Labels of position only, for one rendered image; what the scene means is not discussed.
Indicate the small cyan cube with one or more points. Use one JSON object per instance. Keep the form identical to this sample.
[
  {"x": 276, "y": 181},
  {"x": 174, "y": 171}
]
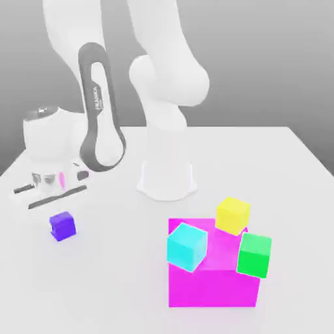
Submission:
[{"x": 186, "y": 246}]

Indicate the small yellow cube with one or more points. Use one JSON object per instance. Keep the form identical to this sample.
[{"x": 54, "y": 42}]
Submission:
[{"x": 232, "y": 215}]

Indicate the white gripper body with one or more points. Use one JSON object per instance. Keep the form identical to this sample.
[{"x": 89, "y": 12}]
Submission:
[{"x": 58, "y": 202}]

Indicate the small green cube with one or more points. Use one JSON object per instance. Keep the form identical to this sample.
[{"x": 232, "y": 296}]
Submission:
[{"x": 253, "y": 257}]

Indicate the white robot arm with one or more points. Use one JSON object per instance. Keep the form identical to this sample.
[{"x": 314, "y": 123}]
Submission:
[{"x": 167, "y": 86}]

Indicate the large magenta box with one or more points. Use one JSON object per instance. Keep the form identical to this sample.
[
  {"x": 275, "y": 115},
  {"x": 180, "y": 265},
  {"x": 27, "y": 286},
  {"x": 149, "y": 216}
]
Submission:
[{"x": 208, "y": 289}]

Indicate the small purple cube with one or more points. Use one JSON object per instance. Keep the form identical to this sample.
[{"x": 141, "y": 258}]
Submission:
[{"x": 65, "y": 225}]

